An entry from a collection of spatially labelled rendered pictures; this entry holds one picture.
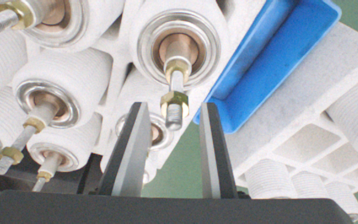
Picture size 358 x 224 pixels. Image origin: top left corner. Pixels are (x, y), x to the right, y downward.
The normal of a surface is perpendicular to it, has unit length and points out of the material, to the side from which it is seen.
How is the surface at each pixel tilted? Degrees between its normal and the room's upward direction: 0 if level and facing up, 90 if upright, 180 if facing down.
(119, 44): 0
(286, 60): 88
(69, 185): 45
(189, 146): 0
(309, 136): 90
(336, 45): 90
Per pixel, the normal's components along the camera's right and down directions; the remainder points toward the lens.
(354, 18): -0.03, 0.67
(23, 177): 0.22, -0.03
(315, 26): -0.92, -0.29
